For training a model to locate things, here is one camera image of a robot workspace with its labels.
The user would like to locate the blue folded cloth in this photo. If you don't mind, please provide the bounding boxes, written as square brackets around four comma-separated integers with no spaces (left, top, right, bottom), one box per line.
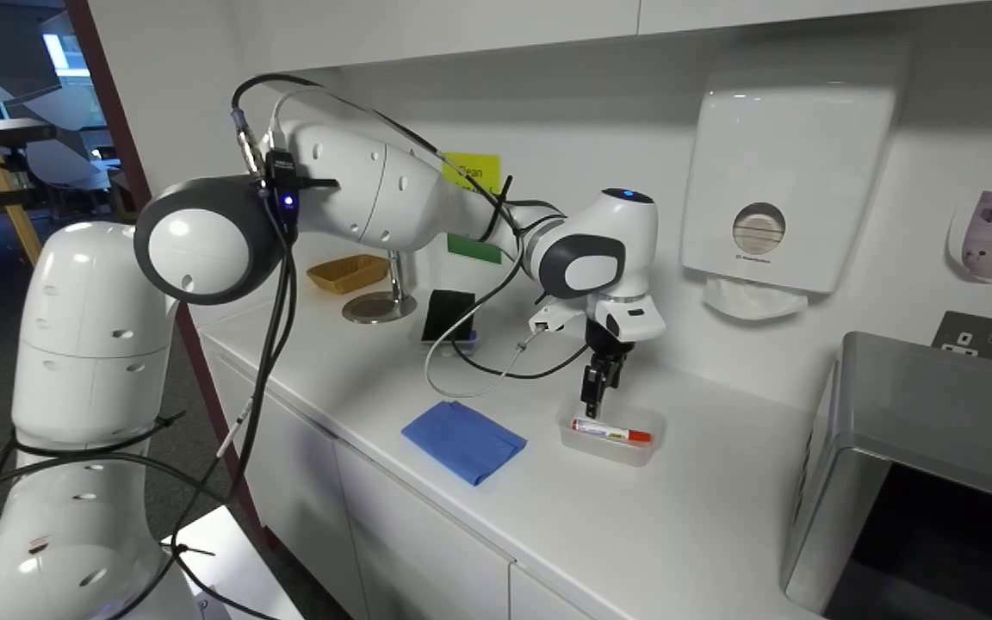
[399,395,531,488]

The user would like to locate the chrome tap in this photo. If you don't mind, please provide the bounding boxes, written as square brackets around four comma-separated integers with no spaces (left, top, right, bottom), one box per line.
[385,246,423,321]

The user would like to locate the white platform board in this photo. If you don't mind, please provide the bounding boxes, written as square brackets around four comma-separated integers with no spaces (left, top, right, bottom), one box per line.
[157,502,308,620]

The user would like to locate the white upper cabinets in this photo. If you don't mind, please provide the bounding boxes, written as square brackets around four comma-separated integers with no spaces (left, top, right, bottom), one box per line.
[222,0,992,74]

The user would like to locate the steel box appliance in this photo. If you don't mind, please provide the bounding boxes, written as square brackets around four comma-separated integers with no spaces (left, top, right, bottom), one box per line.
[777,327,992,620]

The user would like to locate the dark red door frame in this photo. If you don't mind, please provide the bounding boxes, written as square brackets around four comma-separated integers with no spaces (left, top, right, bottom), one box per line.
[61,0,266,529]

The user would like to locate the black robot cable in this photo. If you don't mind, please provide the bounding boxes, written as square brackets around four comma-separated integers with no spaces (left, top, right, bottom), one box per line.
[0,68,594,620]

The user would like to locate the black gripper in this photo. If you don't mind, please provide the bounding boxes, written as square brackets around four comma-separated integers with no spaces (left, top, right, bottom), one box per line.
[578,316,638,422]

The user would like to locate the green yellow cleaning poster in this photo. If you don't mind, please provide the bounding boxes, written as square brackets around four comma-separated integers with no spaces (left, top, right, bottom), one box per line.
[436,147,505,268]

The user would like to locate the white paper towel dispenser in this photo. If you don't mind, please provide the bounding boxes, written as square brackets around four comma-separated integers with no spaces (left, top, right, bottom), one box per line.
[677,81,901,327]

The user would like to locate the white base cabinets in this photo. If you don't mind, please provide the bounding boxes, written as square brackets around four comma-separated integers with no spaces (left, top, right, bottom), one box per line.
[198,330,825,620]

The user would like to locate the white marker with red cap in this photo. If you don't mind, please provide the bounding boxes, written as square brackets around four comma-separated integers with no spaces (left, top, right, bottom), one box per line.
[570,418,656,450]

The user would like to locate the white thin cable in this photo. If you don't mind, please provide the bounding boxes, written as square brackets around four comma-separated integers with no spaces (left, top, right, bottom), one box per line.
[420,321,555,401]

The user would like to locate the clear plastic bowl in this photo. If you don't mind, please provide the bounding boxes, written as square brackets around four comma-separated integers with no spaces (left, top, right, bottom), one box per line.
[555,404,667,467]

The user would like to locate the black box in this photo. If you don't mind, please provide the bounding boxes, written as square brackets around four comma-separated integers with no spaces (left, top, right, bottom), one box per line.
[420,286,483,347]

